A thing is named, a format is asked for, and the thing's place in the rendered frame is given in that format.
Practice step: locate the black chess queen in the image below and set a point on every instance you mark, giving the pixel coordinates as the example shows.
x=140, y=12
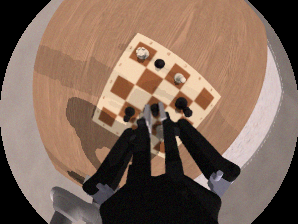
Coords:
x=181, y=105

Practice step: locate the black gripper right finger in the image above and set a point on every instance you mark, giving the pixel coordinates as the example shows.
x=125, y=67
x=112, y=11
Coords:
x=219, y=172

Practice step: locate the checkered chessboard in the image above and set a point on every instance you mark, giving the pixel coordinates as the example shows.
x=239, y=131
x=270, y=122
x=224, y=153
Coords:
x=136, y=82

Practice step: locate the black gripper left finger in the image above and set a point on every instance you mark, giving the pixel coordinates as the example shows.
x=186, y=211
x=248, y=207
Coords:
x=104, y=182

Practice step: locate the black chess pawn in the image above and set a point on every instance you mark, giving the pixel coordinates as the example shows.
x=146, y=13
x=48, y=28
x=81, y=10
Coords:
x=154, y=108
x=159, y=63

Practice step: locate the black chess bishop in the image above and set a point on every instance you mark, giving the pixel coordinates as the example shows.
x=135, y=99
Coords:
x=129, y=111

